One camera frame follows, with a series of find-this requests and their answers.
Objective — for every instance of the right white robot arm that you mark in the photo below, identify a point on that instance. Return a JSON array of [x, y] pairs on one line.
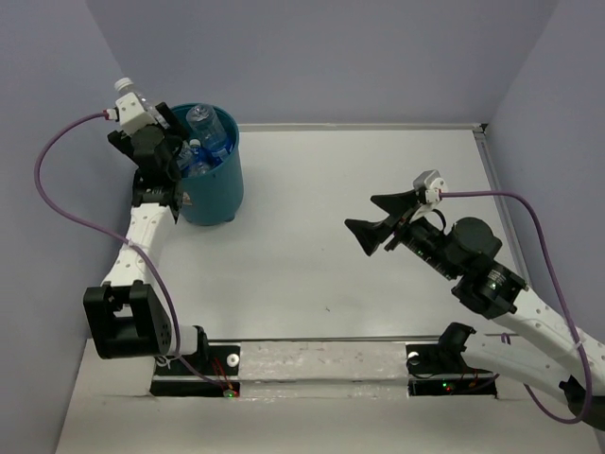
[[540, 347]]

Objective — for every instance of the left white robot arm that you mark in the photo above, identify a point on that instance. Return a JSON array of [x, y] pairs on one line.
[[130, 314]]

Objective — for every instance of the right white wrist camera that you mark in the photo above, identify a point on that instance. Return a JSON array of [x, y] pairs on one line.
[[428, 188]]

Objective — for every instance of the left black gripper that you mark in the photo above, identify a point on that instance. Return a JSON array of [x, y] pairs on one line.
[[175, 128]]

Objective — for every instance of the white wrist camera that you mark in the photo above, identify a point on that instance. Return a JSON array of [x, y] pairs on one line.
[[428, 188], [130, 113]]

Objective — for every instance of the clear bottle beige label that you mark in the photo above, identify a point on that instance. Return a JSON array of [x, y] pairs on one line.
[[125, 86]]

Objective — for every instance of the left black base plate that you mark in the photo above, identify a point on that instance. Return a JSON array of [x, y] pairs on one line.
[[216, 377]]

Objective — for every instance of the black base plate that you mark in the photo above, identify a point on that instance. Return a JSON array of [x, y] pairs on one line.
[[216, 377], [449, 378]]

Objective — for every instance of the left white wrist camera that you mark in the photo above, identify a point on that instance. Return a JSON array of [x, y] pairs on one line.
[[130, 113]]

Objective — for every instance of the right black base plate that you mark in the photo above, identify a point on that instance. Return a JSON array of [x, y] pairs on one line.
[[449, 378]]

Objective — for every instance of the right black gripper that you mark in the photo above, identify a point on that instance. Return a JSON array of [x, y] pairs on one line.
[[371, 233]]

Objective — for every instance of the teal plastic bin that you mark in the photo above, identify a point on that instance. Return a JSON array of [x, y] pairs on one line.
[[215, 197]]

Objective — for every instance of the Pocari bottle white cap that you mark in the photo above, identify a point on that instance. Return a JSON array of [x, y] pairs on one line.
[[200, 163]]

